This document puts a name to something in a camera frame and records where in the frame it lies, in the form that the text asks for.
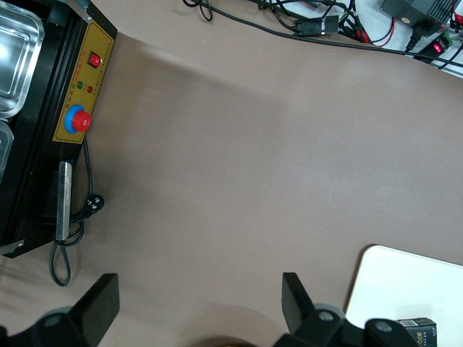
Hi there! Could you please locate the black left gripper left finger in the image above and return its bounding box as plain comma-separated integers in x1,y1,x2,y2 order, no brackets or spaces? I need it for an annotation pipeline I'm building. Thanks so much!
10,273,120,347

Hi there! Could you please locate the red wire with clips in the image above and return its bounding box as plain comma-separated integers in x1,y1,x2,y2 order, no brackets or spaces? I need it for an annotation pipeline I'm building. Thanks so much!
354,16,396,47

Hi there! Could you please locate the black power cable with plug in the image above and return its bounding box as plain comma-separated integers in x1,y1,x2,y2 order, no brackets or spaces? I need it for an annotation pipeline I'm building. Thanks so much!
48,137,106,288

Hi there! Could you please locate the black power supply box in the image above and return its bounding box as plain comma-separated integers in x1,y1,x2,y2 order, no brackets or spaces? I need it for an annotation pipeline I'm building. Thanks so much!
379,0,456,26

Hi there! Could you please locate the black module with red light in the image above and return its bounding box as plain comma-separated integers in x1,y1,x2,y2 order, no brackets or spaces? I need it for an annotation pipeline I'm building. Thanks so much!
421,34,455,61

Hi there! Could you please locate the black power plug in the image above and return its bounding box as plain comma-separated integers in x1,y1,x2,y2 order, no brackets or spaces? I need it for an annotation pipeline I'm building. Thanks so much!
404,21,435,51

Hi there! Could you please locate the black machine with yellow panel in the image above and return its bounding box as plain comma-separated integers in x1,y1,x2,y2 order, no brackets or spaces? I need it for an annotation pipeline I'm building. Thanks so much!
0,0,120,260

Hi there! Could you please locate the black cable connector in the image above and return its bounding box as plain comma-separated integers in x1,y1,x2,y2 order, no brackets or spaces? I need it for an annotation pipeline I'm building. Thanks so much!
292,16,339,37

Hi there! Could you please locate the shiny steel tray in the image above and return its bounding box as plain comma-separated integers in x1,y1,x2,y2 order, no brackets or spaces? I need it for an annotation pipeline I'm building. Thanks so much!
0,119,15,189
0,5,46,119

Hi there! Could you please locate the long black cable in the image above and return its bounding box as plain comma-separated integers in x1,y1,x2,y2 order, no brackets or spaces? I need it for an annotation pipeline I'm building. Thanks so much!
182,0,463,68

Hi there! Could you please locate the cream plastic tray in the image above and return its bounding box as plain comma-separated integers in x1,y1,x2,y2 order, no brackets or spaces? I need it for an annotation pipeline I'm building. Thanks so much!
345,244,463,347

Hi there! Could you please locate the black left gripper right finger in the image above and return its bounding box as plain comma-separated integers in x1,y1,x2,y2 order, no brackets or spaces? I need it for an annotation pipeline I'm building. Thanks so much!
278,273,362,347

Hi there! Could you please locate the small black box gold print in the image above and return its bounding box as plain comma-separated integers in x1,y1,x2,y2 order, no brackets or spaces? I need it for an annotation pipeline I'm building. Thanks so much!
396,317,438,347

